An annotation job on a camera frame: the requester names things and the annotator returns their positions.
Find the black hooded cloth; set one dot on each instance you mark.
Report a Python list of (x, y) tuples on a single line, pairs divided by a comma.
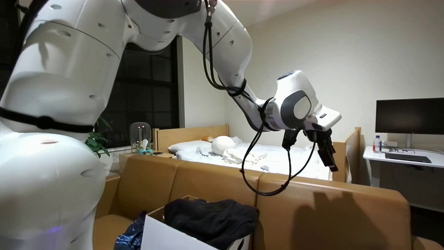
[(213, 223)]

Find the white cardboard box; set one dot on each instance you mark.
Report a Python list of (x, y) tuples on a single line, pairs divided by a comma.
[(161, 237)]

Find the green plant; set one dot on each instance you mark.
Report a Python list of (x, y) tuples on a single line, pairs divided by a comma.
[(97, 141)]

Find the clear water bottle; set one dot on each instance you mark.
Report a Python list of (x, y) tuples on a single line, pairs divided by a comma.
[(378, 145)]

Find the crumpled cream cloth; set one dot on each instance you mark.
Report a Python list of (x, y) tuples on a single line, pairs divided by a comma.
[(245, 158)]

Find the black keyboard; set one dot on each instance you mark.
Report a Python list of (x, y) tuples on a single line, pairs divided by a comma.
[(407, 158)]

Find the white desk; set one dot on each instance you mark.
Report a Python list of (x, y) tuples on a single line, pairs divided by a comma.
[(407, 181)]

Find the dark blue patterned cloth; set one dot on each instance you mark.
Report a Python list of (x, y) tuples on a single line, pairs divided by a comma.
[(132, 234)]

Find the wooden bed frame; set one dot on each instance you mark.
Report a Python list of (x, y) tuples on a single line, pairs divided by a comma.
[(195, 134)]

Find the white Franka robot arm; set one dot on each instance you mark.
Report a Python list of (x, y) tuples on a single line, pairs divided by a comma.
[(56, 140)]

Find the black computer monitor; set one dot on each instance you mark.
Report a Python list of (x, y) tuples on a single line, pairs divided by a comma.
[(410, 116)]

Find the glass dome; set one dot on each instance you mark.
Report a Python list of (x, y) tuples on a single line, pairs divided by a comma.
[(141, 137)]

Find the dark window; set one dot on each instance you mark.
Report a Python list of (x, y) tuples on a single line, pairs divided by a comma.
[(143, 92)]

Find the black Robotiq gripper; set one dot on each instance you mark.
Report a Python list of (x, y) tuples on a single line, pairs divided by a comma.
[(319, 138)]

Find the tan leather sofa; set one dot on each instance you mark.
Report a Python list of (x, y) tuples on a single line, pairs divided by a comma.
[(324, 213)]

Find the flat white pillow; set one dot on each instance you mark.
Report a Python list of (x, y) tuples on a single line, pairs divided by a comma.
[(188, 148)]

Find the round white pillow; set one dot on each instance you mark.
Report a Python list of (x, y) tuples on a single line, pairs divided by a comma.
[(224, 145)]

